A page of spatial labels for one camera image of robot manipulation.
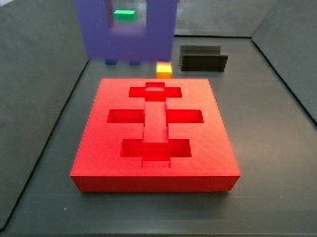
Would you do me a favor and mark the yellow long bar block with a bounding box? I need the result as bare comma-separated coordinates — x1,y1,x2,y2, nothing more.
157,62,173,79

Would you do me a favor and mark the blue U-shaped block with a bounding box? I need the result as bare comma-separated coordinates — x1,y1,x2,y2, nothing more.
106,59,142,66

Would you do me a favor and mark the red board with cutouts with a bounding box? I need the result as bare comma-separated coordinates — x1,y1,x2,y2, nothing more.
72,79,241,193

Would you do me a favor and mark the purple U-shaped block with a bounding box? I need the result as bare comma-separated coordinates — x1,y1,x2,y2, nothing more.
76,0,177,62

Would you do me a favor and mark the green stepped block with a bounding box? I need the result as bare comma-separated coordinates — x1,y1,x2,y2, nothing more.
114,9,137,22

